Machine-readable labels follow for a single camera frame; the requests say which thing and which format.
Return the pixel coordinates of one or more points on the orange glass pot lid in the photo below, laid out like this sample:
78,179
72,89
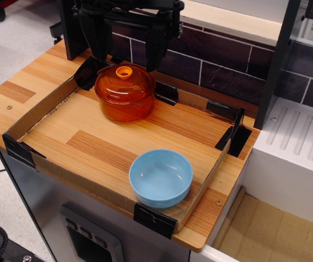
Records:
123,84

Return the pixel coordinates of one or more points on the light blue ceramic bowl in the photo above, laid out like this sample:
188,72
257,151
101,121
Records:
161,178

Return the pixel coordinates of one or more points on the dark grey vertical post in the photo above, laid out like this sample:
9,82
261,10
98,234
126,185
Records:
268,98

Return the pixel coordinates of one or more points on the orange glass pot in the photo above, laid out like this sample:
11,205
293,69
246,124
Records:
128,112

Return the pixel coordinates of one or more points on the white toy sink drainboard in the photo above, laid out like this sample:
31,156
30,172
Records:
280,167

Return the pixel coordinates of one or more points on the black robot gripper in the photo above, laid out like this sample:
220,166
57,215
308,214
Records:
161,20

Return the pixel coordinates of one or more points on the cardboard fence with black tape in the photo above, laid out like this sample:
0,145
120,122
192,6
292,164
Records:
67,136

